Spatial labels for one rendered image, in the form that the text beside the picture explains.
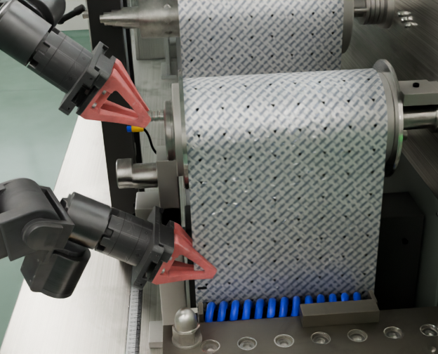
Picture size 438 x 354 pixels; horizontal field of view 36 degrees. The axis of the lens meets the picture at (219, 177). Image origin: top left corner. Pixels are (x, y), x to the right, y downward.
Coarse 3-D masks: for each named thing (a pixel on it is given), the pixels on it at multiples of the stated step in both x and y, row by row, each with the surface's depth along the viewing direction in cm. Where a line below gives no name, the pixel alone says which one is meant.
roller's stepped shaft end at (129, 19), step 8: (128, 8) 100; (136, 8) 100; (104, 16) 100; (112, 16) 100; (120, 16) 100; (128, 16) 100; (136, 16) 100; (112, 24) 100; (120, 24) 101; (128, 24) 100; (136, 24) 100
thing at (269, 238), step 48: (192, 192) 80; (240, 192) 80; (288, 192) 81; (336, 192) 81; (192, 240) 83; (240, 240) 83; (288, 240) 84; (336, 240) 84; (240, 288) 87; (288, 288) 87; (336, 288) 88
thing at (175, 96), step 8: (384, 80) 80; (176, 88) 80; (384, 88) 79; (176, 96) 79; (176, 104) 78; (392, 104) 79; (176, 112) 78; (392, 112) 78; (176, 120) 77; (392, 120) 78; (176, 128) 77; (392, 128) 79; (176, 136) 77; (392, 136) 79; (176, 144) 78; (392, 144) 80; (176, 152) 78; (176, 160) 79
